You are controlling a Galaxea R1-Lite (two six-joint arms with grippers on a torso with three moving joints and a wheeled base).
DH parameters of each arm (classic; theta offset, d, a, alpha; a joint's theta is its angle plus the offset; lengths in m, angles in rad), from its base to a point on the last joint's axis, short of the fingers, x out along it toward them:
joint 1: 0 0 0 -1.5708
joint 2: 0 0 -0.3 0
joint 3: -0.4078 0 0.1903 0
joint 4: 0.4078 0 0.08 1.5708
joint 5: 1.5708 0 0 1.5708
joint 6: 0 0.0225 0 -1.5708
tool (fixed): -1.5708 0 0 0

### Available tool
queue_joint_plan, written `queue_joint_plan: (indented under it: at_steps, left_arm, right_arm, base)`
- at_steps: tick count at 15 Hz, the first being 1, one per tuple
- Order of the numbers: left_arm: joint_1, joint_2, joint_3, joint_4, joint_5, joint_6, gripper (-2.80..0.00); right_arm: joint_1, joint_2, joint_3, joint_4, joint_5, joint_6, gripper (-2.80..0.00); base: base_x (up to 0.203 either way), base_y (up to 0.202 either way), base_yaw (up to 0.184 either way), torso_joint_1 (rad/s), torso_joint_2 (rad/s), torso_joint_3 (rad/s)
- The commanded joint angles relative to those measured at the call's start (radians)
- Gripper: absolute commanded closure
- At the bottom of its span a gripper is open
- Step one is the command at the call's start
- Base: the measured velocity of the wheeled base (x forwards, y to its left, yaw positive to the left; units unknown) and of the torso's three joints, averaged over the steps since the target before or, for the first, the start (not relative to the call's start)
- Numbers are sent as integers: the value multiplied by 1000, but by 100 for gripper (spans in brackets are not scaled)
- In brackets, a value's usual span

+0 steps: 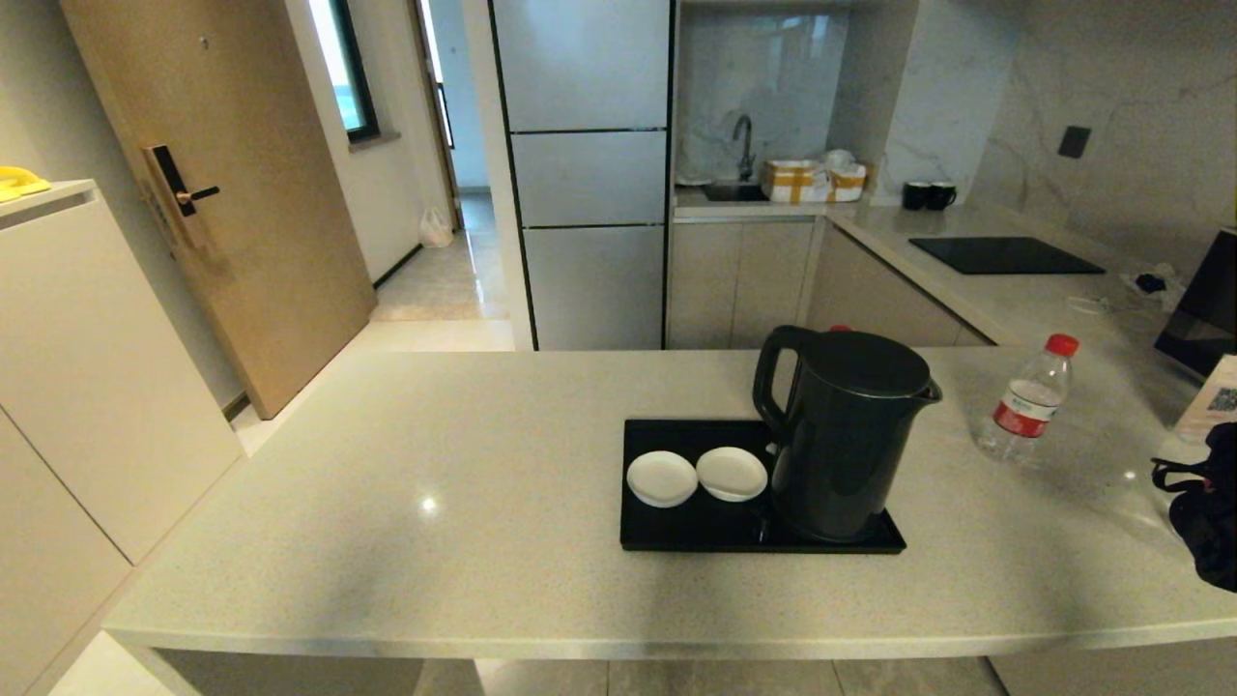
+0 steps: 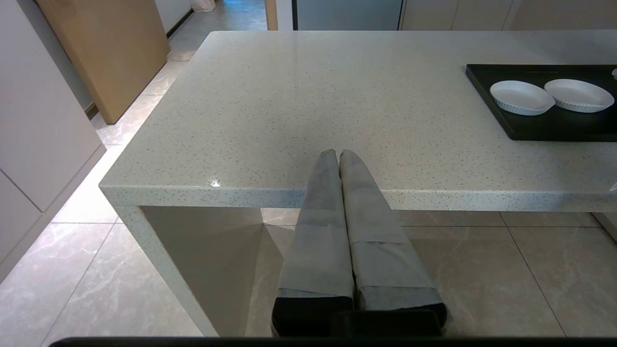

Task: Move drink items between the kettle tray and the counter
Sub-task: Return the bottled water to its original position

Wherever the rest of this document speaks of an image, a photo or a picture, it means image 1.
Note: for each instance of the white round coaster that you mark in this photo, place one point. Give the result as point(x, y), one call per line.
point(732, 474)
point(662, 479)

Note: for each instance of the white plastic bag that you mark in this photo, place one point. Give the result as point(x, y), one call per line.
point(435, 230)

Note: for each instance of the dark kitchen sink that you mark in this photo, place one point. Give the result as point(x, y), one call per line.
point(733, 192)

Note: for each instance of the black induction cooktop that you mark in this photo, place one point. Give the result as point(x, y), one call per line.
point(1005, 256)

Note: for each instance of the dark wall socket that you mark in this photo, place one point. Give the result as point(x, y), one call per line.
point(1073, 143)

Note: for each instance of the beige kitchen base cabinets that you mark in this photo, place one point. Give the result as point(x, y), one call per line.
point(734, 280)

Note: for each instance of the black countertop appliance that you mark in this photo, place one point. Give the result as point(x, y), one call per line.
point(1208, 300)

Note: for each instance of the black electric kettle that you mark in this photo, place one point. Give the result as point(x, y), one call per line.
point(850, 435)

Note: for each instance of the tall grey refrigerator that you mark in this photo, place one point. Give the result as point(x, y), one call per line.
point(589, 174)

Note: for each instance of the white storage cabinet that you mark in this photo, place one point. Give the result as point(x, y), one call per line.
point(87, 387)

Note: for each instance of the white box yellow tape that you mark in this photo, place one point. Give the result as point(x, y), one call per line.
point(848, 186)
point(792, 182)

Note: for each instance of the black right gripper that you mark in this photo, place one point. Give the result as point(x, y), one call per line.
point(1208, 522)

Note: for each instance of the black mug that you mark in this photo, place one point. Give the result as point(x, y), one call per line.
point(939, 196)
point(913, 196)

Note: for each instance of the dark gooseneck faucet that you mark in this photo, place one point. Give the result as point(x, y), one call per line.
point(747, 159)

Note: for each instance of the small black plug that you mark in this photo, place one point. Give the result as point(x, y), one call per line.
point(1149, 283)

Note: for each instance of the white QR code card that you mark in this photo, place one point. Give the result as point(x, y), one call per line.
point(1213, 396)

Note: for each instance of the yellow object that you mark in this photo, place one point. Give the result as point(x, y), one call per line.
point(17, 181)

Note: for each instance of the dark framed window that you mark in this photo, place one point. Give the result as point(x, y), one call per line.
point(338, 58)

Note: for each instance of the black rectangular tray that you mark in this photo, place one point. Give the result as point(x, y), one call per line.
point(696, 527)

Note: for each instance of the light wooden door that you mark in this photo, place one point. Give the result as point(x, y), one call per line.
point(242, 193)

